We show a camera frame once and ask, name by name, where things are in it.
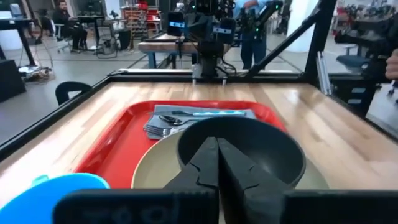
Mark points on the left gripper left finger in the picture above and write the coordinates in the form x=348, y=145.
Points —
x=205, y=168

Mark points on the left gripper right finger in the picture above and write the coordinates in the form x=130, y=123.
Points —
x=245, y=193

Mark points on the beige plate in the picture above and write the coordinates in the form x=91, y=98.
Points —
x=155, y=168

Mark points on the black bowl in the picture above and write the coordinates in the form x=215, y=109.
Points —
x=264, y=146

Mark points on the grey cloth napkin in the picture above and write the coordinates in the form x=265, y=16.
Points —
x=250, y=114

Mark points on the blue mug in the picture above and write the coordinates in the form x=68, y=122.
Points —
x=28, y=205

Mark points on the black background robot arm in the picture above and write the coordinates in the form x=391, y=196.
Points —
x=267, y=12

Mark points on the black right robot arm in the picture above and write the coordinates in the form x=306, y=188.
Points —
x=208, y=46

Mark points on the red plastic tray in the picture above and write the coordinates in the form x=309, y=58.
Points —
x=124, y=149

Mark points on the wooden workbench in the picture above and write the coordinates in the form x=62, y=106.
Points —
x=168, y=46

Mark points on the person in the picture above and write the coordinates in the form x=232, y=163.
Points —
x=252, y=46
x=70, y=28

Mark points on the red parts shelf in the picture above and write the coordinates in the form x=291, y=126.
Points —
x=140, y=15

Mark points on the person's hand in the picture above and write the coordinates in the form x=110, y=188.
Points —
x=392, y=65

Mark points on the dark metal stand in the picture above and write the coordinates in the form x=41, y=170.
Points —
x=373, y=37

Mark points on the black box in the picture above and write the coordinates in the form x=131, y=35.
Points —
x=11, y=81

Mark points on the black side table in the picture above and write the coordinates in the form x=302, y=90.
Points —
x=15, y=23

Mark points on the black table rig frame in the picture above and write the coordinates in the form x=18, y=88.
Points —
x=46, y=121

